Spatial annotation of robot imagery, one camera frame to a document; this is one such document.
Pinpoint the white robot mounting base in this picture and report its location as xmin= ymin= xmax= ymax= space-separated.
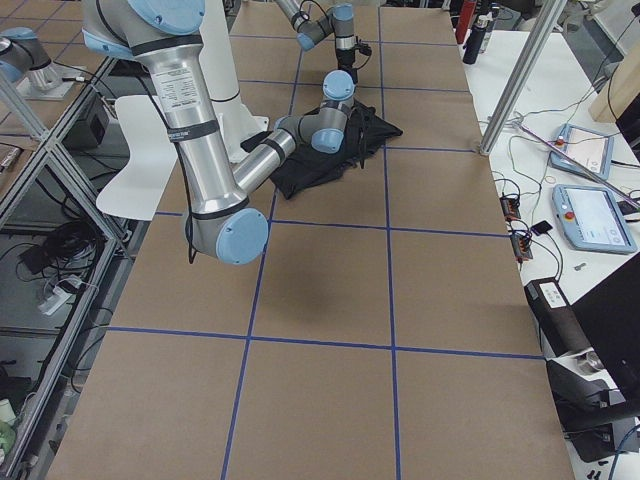
xmin=200 ymin=0 xmax=269 ymax=163

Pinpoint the blue teach pendant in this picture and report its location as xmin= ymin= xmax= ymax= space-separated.
xmin=551 ymin=184 xmax=637 ymax=255
xmin=553 ymin=123 xmax=614 ymax=180

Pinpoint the white chair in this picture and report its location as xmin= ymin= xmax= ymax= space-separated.
xmin=96 ymin=95 xmax=177 ymax=221

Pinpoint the black graphic t-shirt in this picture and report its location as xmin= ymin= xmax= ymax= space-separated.
xmin=269 ymin=100 xmax=403 ymax=199

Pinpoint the near blue teach pendant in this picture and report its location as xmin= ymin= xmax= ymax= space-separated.
xmin=551 ymin=184 xmax=637 ymax=255

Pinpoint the red cylinder bottle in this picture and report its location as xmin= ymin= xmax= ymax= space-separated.
xmin=455 ymin=0 xmax=477 ymax=45

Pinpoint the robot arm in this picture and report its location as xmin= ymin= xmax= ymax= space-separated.
xmin=275 ymin=0 xmax=371 ymax=84
xmin=82 ymin=1 xmax=355 ymax=265

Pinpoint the aluminium frame post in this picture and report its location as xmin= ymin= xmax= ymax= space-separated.
xmin=479 ymin=0 xmax=567 ymax=156

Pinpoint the black box with label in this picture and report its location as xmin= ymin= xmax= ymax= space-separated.
xmin=524 ymin=277 xmax=592 ymax=358

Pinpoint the black water bottle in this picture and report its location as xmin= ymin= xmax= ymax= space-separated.
xmin=462 ymin=15 xmax=490 ymax=65

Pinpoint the far blue teach pendant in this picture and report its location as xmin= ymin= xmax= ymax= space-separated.
xmin=553 ymin=123 xmax=614 ymax=180

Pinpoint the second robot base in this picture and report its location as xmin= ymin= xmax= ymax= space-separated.
xmin=1 ymin=27 xmax=85 ymax=101

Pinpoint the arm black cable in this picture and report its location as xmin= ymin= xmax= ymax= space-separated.
xmin=94 ymin=49 xmax=201 ymax=265

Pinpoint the black monitor and stand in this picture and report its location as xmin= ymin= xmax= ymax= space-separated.
xmin=547 ymin=256 xmax=639 ymax=462

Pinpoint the electronics board with wires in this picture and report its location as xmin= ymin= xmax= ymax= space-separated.
xmin=499 ymin=194 xmax=533 ymax=264

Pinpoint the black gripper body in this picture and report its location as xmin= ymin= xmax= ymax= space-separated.
xmin=335 ymin=49 xmax=358 ymax=83

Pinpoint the brown table mat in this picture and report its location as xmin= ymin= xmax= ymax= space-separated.
xmin=48 ymin=7 xmax=573 ymax=479

